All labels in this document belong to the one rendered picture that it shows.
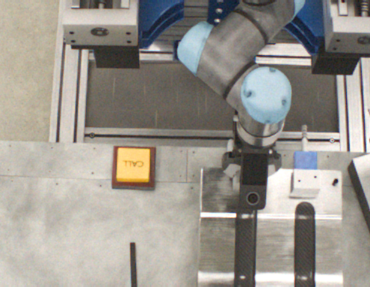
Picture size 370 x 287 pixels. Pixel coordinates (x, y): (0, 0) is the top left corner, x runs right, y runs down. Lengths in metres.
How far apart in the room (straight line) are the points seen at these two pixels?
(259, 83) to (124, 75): 1.18
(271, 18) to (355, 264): 0.56
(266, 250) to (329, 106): 0.91
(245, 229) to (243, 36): 0.41
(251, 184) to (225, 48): 0.25
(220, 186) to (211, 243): 0.11
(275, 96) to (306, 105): 1.15
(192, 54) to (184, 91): 1.08
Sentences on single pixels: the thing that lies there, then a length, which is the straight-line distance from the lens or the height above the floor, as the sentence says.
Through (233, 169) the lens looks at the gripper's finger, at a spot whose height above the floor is 0.96.
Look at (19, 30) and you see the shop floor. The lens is 2.85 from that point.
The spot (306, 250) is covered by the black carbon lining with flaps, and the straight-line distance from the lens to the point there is 1.70.
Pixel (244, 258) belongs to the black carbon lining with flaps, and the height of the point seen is 0.88.
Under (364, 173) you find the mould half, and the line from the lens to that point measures 1.79.
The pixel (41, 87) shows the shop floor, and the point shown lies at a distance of 2.76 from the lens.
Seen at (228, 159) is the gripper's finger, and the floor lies 1.01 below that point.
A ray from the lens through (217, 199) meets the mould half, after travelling 1.70.
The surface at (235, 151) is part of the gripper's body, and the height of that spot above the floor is 1.03.
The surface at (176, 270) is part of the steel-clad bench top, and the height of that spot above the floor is 0.80.
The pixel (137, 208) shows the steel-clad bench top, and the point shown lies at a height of 0.80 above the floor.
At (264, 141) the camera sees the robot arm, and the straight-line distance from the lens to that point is 1.48.
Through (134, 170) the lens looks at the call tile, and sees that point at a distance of 1.77.
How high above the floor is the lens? 2.52
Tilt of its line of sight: 70 degrees down
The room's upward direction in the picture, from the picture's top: 4 degrees counter-clockwise
